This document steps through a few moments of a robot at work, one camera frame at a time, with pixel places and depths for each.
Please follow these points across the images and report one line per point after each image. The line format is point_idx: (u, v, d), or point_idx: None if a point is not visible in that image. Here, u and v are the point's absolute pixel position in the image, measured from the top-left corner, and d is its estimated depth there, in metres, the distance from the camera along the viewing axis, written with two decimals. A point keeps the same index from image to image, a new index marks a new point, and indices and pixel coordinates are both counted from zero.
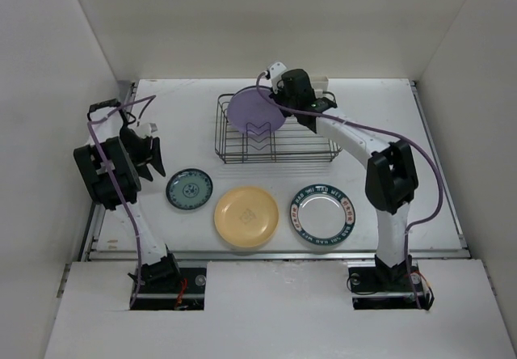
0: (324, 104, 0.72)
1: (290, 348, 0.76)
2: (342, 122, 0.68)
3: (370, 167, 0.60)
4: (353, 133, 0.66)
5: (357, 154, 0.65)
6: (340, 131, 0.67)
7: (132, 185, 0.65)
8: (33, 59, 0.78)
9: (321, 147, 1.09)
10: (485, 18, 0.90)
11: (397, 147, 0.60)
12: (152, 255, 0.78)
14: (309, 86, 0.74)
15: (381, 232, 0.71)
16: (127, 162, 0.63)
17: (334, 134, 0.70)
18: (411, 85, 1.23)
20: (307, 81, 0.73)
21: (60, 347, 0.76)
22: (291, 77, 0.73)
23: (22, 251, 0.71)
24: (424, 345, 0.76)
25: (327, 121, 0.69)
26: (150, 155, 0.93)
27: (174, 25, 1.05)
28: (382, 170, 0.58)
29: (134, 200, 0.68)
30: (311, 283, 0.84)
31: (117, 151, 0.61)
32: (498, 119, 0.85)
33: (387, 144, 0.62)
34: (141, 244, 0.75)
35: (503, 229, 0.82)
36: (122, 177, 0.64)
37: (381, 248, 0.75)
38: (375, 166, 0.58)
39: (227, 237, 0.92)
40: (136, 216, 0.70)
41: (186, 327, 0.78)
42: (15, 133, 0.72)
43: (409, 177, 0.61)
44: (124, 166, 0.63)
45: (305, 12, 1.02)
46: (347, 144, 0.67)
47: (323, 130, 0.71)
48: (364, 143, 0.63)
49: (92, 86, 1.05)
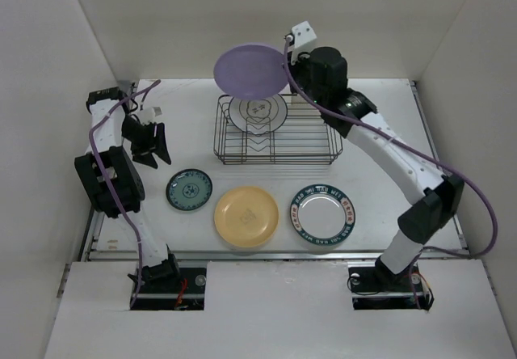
0: (361, 104, 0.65)
1: (290, 348, 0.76)
2: (388, 139, 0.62)
3: (418, 203, 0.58)
4: (401, 158, 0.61)
5: (400, 179, 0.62)
6: (384, 150, 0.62)
7: (134, 196, 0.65)
8: (33, 59, 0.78)
9: (320, 149, 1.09)
10: (486, 18, 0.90)
11: (450, 182, 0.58)
12: (153, 259, 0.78)
14: (344, 81, 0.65)
15: (395, 246, 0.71)
16: (129, 171, 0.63)
17: (371, 148, 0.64)
18: (411, 85, 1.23)
20: (344, 69, 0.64)
21: (60, 347, 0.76)
22: (326, 63, 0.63)
23: (22, 251, 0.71)
24: (424, 345, 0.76)
25: (367, 134, 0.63)
26: (153, 144, 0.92)
27: (174, 25, 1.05)
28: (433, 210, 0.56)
29: (137, 209, 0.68)
30: (311, 283, 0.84)
31: (119, 160, 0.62)
32: (499, 119, 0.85)
33: (435, 175, 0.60)
34: (142, 249, 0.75)
35: (504, 230, 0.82)
36: (124, 187, 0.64)
37: (387, 253, 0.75)
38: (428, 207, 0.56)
39: (227, 237, 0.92)
40: (138, 224, 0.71)
41: (185, 327, 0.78)
42: (15, 133, 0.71)
43: (451, 210, 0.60)
44: (126, 175, 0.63)
45: (305, 12, 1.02)
46: (391, 163, 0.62)
47: (358, 137, 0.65)
48: (414, 174, 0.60)
49: (92, 86, 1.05)
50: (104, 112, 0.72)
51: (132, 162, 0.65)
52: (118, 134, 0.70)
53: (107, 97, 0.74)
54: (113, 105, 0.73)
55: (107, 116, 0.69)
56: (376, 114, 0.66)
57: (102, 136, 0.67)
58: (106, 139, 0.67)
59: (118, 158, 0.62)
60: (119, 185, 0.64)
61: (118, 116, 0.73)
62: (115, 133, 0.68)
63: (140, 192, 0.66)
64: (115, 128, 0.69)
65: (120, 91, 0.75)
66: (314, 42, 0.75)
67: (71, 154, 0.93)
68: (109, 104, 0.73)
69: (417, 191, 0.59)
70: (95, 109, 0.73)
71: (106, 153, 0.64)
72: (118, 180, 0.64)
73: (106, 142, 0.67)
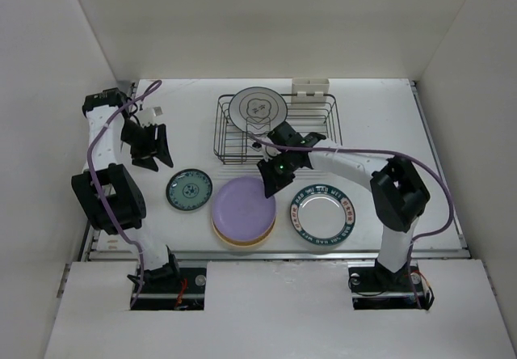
0: (313, 139, 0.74)
1: (291, 348, 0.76)
2: (334, 150, 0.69)
3: (375, 189, 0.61)
4: (348, 158, 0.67)
5: (358, 179, 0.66)
6: (335, 160, 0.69)
7: (134, 213, 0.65)
8: (33, 58, 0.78)
9: None
10: (485, 18, 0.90)
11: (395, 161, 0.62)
12: (154, 263, 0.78)
14: (292, 131, 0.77)
15: (386, 245, 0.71)
16: (128, 189, 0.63)
17: (329, 165, 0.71)
18: (410, 85, 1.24)
20: (289, 128, 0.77)
21: (60, 347, 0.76)
22: (273, 130, 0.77)
23: (22, 251, 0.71)
24: (424, 345, 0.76)
25: (320, 154, 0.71)
26: (155, 148, 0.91)
27: (174, 26, 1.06)
28: (385, 187, 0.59)
29: (139, 226, 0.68)
30: (311, 283, 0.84)
31: (119, 179, 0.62)
32: (498, 119, 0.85)
33: (384, 162, 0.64)
34: (145, 256, 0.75)
35: (503, 229, 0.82)
36: (124, 205, 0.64)
37: (383, 254, 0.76)
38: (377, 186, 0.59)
39: (224, 234, 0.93)
40: (140, 238, 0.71)
41: (185, 327, 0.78)
42: (14, 134, 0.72)
43: (418, 189, 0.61)
44: (126, 194, 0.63)
45: (305, 13, 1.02)
46: (347, 172, 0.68)
47: (317, 162, 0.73)
48: (363, 166, 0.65)
49: (92, 86, 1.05)
50: (102, 123, 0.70)
51: (132, 180, 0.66)
52: (116, 146, 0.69)
53: (103, 103, 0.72)
54: (111, 114, 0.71)
55: (105, 128, 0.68)
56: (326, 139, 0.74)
57: (101, 150, 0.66)
58: (105, 154, 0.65)
59: (119, 177, 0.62)
60: (119, 203, 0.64)
61: (116, 125, 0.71)
62: (113, 146, 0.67)
63: (140, 209, 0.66)
64: (112, 141, 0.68)
65: (118, 98, 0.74)
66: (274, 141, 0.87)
67: (70, 154, 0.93)
68: (107, 113, 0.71)
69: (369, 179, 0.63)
70: (93, 116, 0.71)
71: (105, 171, 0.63)
72: (117, 199, 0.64)
73: (106, 157, 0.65)
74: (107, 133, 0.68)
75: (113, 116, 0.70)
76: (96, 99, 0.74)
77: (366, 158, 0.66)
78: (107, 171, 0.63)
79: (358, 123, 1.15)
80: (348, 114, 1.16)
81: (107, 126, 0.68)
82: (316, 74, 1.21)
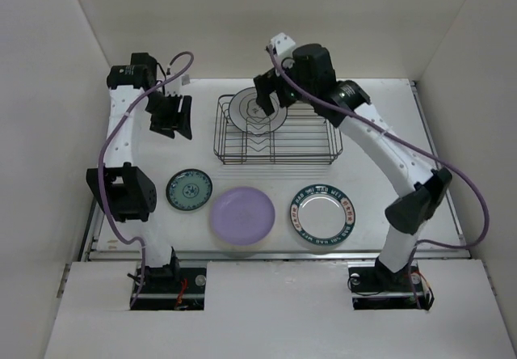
0: (353, 94, 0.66)
1: (290, 348, 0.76)
2: (380, 133, 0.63)
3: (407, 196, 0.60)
4: (393, 151, 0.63)
5: (391, 171, 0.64)
6: (376, 144, 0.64)
7: (142, 209, 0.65)
8: (33, 58, 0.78)
9: (320, 149, 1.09)
10: (485, 18, 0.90)
11: (439, 179, 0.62)
12: (155, 262, 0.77)
14: (329, 69, 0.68)
15: (390, 243, 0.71)
16: (140, 189, 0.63)
17: (363, 140, 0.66)
18: (410, 85, 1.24)
20: (327, 62, 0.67)
21: (60, 347, 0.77)
22: (308, 55, 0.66)
23: (22, 251, 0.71)
24: (423, 345, 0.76)
25: (359, 127, 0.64)
26: (177, 122, 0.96)
27: (174, 26, 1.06)
28: (423, 204, 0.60)
29: (145, 220, 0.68)
30: (311, 282, 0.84)
31: (131, 177, 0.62)
32: (498, 120, 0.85)
33: (424, 169, 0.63)
34: (147, 252, 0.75)
35: (503, 228, 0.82)
36: (133, 200, 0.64)
37: (384, 251, 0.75)
38: (418, 201, 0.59)
39: (216, 234, 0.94)
40: (145, 233, 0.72)
41: (185, 327, 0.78)
42: (15, 134, 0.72)
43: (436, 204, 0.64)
44: (136, 192, 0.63)
45: (305, 13, 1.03)
46: (382, 157, 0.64)
47: (351, 128, 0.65)
48: (406, 168, 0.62)
49: (92, 86, 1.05)
50: (124, 108, 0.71)
51: (144, 177, 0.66)
52: (134, 137, 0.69)
53: (128, 82, 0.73)
54: (133, 100, 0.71)
55: (125, 116, 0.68)
56: (369, 105, 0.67)
57: (118, 145, 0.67)
58: (121, 149, 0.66)
59: (130, 177, 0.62)
60: (129, 200, 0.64)
61: (137, 112, 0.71)
62: (131, 141, 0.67)
63: (149, 204, 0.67)
64: (131, 134, 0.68)
65: (143, 77, 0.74)
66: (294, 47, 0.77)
67: (71, 155, 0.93)
68: (129, 96, 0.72)
69: (407, 185, 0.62)
70: (115, 96, 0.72)
71: (118, 169, 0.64)
72: (128, 195, 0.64)
73: (121, 152, 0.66)
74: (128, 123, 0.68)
75: (134, 103, 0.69)
76: (121, 74, 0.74)
77: (409, 159, 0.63)
78: (121, 170, 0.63)
79: None
80: None
81: (128, 116, 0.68)
82: None
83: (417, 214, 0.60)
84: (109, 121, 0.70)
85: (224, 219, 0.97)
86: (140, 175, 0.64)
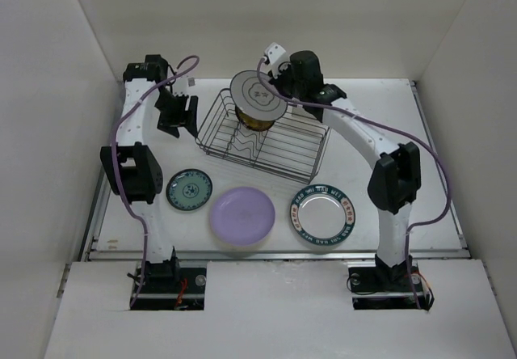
0: (332, 93, 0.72)
1: (291, 348, 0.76)
2: (351, 116, 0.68)
3: (376, 169, 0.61)
4: (363, 131, 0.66)
5: (364, 152, 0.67)
6: (349, 127, 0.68)
7: (150, 190, 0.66)
8: (33, 58, 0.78)
9: (304, 162, 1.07)
10: (486, 19, 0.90)
11: (405, 149, 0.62)
12: (155, 256, 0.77)
14: (318, 73, 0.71)
15: (384, 231, 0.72)
16: (149, 168, 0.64)
17: (342, 127, 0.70)
18: (410, 85, 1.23)
20: (316, 66, 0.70)
21: (60, 347, 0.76)
22: (300, 59, 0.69)
23: (22, 251, 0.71)
24: (423, 345, 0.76)
25: (336, 115, 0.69)
26: (184, 120, 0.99)
27: (174, 26, 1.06)
28: (389, 171, 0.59)
29: (150, 202, 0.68)
30: (312, 282, 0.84)
31: (141, 156, 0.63)
32: (499, 119, 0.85)
33: (396, 145, 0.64)
34: (148, 243, 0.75)
35: (503, 228, 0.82)
36: (141, 179, 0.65)
37: (380, 245, 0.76)
38: (382, 168, 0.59)
39: (216, 234, 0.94)
40: (148, 217, 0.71)
41: (186, 327, 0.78)
42: (16, 133, 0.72)
43: (414, 179, 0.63)
44: (146, 171, 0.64)
45: (305, 13, 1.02)
46: (356, 141, 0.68)
47: (330, 120, 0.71)
48: (374, 143, 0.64)
49: (92, 86, 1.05)
50: (137, 97, 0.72)
51: (153, 159, 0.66)
52: (146, 124, 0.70)
53: (141, 76, 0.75)
54: (147, 89, 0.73)
55: (139, 103, 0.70)
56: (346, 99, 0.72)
57: (130, 127, 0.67)
58: (133, 131, 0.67)
59: (141, 155, 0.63)
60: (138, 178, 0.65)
61: (149, 102, 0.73)
62: (142, 125, 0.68)
63: (156, 187, 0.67)
64: (143, 118, 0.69)
65: (156, 72, 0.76)
66: (287, 53, 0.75)
67: (70, 155, 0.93)
68: (143, 86, 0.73)
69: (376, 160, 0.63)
70: (130, 87, 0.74)
71: (129, 148, 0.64)
72: (137, 174, 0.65)
73: (133, 134, 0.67)
74: (140, 108, 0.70)
75: (147, 92, 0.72)
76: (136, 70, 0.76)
77: (378, 136, 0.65)
78: (132, 148, 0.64)
79: None
80: None
81: (141, 103, 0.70)
82: None
83: (385, 184, 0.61)
84: (122, 109, 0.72)
85: (220, 221, 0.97)
86: (151, 155, 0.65)
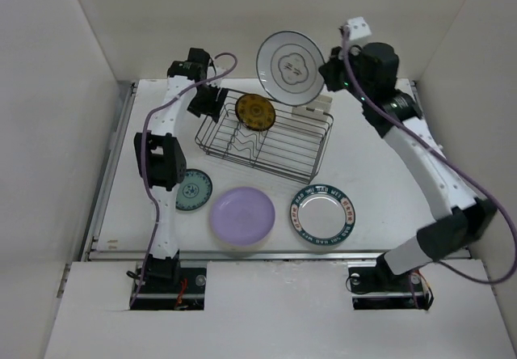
0: (405, 107, 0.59)
1: (291, 348, 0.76)
2: (427, 147, 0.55)
3: (441, 221, 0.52)
4: (436, 171, 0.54)
5: (429, 192, 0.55)
6: (419, 158, 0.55)
7: (172, 179, 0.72)
8: (33, 58, 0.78)
9: (304, 162, 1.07)
10: (486, 18, 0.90)
11: (482, 207, 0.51)
12: (159, 252, 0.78)
14: (394, 78, 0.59)
15: (407, 249, 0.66)
16: (174, 159, 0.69)
17: (407, 153, 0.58)
18: (410, 85, 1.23)
20: (396, 69, 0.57)
21: (60, 347, 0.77)
22: (377, 57, 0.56)
23: (22, 251, 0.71)
24: (423, 345, 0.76)
25: (405, 139, 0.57)
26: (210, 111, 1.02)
27: (174, 27, 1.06)
28: (456, 232, 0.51)
29: (170, 189, 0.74)
30: (311, 282, 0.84)
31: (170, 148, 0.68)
32: (500, 119, 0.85)
33: (470, 196, 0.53)
34: (156, 234, 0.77)
35: (504, 229, 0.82)
36: (166, 168, 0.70)
37: (394, 253, 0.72)
38: (450, 227, 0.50)
39: (216, 234, 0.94)
40: (162, 204, 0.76)
41: (185, 327, 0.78)
42: (17, 133, 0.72)
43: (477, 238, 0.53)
44: (171, 162, 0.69)
45: (305, 13, 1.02)
46: (422, 176, 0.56)
47: (397, 141, 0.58)
48: (447, 190, 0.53)
49: (92, 86, 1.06)
50: (176, 92, 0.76)
51: (180, 150, 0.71)
52: (180, 117, 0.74)
53: (183, 73, 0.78)
54: (187, 86, 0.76)
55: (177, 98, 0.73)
56: (421, 120, 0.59)
57: (166, 118, 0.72)
58: (167, 123, 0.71)
59: (170, 148, 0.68)
60: (163, 166, 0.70)
61: (187, 98, 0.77)
62: (177, 118, 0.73)
63: (178, 175, 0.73)
64: (179, 112, 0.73)
65: (196, 72, 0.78)
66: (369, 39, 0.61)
67: (71, 155, 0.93)
68: (182, 83, 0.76)
69: (443, 211, 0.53)
70: (172, 82, 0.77)
71: (160, 137, 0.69)
72: (163, 163, 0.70)
73: (166, 125, 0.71)
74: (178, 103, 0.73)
75: (185, 89, 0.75)
76: (178, 67, 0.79)
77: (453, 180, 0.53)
78: (162, 139, 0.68)
79: (358, 124, 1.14)
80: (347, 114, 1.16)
81: (179, 98, 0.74)
82: None
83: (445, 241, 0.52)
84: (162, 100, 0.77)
85: (221, 221, 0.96)
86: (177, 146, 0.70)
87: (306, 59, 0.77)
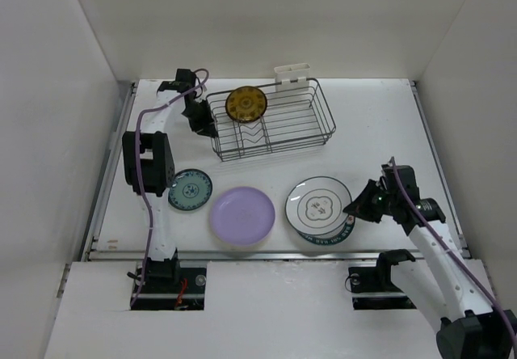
0: (431, 210, 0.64)
1: (291, 348, 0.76)
2: (445, 248, 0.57)
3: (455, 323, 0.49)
4: (453, 272, 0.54)
5: (447, 295, 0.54)
6: (437, 258, 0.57)
7: (161, 183, 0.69)
8: (31, 58, 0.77)
9: (312, 133, 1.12)
10: (486, 18, 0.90)
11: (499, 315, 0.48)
12: (157, 253, 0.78)
14: (414, 183, 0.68)
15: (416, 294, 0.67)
16: (164, 158, 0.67)
17: (427, 254, 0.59)
18: (411, 85, 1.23)
20: (411, 177, 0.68)
21: (60, 347, 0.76)
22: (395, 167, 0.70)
23: (22, 251, 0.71)
24: (424, 346, 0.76)
25: (426, 238, 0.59)
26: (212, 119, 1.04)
27: (174, 26, 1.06)
28: (470, 338, 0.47)
29: (159, 194, 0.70)
30: (312, 282, 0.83)
31: (160, 145, 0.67)
32: (500, 119, 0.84)
33: (487, 306, 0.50)
34: (153, 238, 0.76)
35: (504, 229, 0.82)
36: (156, 169, 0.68)
37: (403, 276, 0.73)
38: (462, 330, 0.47)
39: (216, 234, 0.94)
40: (155, 209, 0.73)
41: (185, 327, 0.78)
42: (17, 133, 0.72)
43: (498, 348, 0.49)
44: (161, 161, 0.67)
45: (305, 13, 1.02)
46: (439, 276, 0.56)
47: (418, 240, 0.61)
48: (461, 292, 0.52)
49: (92, 86, 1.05)
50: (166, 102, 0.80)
51: (170, 152, 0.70)
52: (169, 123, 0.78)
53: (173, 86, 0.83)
54: (175, 96, 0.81)
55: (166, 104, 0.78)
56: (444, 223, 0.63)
57: (155, 121, 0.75)
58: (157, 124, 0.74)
59: (159, 144, 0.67)
60: (153, 167, 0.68)
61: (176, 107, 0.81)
62: (166, 121, 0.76)
63: (168, 181, 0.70)
64: (168, 118, 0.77)
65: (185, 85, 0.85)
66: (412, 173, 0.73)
67: (70, 156, 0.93)
68: (173, 95, 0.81)
69: (457, 314, 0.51)
70: (161, 95, 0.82)
71: (149, 136, 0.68)
72: (153, 165, 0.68)
73: (157, 126, 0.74)
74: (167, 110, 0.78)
75: (174, 98, 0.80)
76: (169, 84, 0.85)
77: (469, 285, 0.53)
78: (153, 137, 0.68)
79: (358, 124, 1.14)
80: (346, 114, 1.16)
81: (170, 105, 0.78)
82: (314, 73, 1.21)
83: (461, 349, 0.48)
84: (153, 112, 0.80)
85: (222, 221, 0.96)
86: (168, 146, 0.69)
87: (334, 204, 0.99)
